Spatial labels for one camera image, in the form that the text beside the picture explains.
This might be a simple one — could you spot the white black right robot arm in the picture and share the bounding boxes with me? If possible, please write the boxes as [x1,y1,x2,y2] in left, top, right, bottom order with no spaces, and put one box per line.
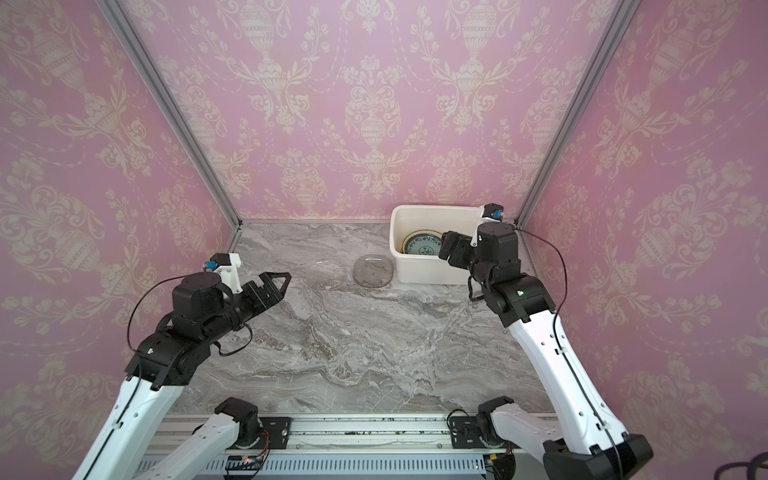
[439,222,653,479]

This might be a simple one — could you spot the aluminium right corner post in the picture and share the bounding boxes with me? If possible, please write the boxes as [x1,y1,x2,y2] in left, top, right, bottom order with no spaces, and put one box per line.
[517,0,640,226]

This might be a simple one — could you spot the aluminium corner post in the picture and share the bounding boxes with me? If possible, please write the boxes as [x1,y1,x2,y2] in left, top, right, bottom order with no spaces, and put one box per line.
[96,0,242,231]
[517,0,640,226]

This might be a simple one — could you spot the white plastic bin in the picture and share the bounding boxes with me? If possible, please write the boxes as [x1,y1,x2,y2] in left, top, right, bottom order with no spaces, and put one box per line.
[389,205,478,285]

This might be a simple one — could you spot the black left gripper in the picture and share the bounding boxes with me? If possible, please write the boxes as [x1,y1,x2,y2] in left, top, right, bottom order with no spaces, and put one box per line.
[203,269,293,345]

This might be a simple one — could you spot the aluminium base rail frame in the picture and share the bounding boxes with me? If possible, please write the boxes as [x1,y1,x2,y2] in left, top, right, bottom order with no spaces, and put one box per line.
[107,410,637,480]

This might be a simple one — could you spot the aluminium left corner post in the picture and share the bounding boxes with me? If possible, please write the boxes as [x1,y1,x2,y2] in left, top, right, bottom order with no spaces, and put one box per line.
[96,0,242,231]

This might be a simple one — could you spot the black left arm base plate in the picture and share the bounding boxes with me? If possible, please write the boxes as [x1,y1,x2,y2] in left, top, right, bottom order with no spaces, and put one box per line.
[235,416,292,451]

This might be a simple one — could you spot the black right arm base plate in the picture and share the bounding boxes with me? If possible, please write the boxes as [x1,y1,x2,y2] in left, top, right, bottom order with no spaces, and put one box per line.
[446,412,492,450]

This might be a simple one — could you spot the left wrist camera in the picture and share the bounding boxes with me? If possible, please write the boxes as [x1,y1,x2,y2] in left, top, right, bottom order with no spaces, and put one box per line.
[204,253,242,294]

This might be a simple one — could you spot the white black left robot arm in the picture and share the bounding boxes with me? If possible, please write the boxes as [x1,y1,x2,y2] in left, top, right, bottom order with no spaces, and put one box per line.
[75,265,291,479]

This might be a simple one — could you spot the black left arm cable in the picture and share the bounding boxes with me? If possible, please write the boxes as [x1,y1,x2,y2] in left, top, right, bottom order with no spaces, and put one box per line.
[125,274,193,355]

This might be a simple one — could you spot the clear glass plate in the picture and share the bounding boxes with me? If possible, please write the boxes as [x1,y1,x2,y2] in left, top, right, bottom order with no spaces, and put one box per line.
[352,254,394,289]

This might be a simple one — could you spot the teal blue floral plate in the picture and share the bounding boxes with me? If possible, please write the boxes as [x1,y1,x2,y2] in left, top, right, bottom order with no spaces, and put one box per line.
[402,230,442,256]

